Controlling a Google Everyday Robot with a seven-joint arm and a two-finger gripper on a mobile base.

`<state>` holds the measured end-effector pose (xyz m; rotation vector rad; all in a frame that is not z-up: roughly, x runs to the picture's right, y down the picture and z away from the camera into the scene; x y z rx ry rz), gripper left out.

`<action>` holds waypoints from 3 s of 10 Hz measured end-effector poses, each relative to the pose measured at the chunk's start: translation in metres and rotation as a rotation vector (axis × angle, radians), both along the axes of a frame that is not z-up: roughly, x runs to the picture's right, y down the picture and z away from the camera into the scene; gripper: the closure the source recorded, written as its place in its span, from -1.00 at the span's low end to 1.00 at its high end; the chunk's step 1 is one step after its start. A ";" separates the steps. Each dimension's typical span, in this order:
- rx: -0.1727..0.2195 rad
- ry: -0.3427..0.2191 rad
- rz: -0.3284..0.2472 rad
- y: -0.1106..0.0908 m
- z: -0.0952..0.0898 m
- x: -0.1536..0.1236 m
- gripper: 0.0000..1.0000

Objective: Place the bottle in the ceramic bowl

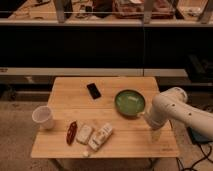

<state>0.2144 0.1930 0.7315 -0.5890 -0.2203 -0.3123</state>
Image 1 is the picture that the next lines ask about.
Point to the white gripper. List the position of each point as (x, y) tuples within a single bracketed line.
[(155, 134)]

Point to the clear bottle with white label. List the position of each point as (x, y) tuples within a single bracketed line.
[(100, 137)]

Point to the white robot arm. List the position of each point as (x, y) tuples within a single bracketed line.
[(172, 103)]

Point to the green ceramic bowl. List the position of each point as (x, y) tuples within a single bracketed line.
[(129, 103)]

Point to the small white bottle cap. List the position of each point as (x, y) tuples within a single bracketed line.
[(86, 154)]

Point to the black box on floor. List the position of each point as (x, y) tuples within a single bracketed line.
[(196, 137)]

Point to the wooden table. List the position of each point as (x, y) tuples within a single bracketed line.
[(70, 101)]

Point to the white snack packet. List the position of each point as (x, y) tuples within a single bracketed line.
[(84, 134)]

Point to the black smartphone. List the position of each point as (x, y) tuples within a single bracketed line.
[(93, 90)]

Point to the white paper cup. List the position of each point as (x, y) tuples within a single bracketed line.
[(43, 116)]

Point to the shelf with clutter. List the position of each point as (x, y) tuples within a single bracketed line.
[(126, 13)]

